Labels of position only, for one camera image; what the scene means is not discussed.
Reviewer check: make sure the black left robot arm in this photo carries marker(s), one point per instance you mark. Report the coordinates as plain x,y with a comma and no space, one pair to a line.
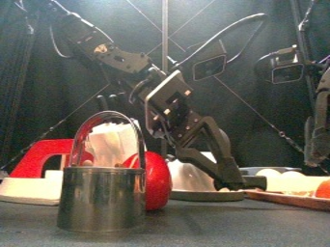
116,58

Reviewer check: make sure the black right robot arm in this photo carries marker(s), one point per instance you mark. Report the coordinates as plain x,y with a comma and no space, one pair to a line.
306,38

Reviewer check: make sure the light wooden knife holder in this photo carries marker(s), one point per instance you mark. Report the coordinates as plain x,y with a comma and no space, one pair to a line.
111,144

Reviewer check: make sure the grey blue bowl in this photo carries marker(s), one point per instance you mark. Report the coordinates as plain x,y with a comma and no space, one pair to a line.
251,169

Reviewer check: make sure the white toy egg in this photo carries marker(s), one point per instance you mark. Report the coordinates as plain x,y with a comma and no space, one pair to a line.
294,176
268,174

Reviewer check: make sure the red toy tomato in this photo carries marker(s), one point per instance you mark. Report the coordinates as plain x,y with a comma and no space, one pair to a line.
157,183

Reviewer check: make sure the pale yellow toy block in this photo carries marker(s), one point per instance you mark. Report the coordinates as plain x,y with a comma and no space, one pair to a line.
296,186

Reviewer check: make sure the orange round toy food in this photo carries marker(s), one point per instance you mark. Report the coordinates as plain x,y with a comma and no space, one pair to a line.
323,189

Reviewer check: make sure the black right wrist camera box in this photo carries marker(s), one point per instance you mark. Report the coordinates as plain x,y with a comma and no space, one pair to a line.
286,72

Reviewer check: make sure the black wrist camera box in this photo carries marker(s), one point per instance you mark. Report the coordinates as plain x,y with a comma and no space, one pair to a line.
286,72
208,66

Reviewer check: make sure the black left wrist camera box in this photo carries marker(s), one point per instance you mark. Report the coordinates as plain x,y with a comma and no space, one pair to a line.
208,66

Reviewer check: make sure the grey vertical frame pole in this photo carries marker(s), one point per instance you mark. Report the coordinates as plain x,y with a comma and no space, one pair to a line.
164,32

